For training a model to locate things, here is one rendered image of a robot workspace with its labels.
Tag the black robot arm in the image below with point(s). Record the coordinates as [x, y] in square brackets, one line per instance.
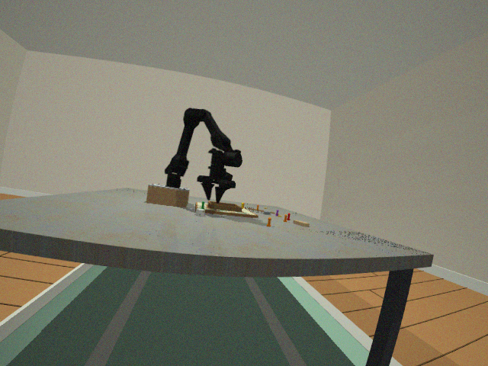
[179, 163]

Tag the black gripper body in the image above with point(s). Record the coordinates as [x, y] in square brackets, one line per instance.
[216, 174]

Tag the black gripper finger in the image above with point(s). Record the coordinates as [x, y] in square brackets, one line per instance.
[207, 190]
[219, 193]

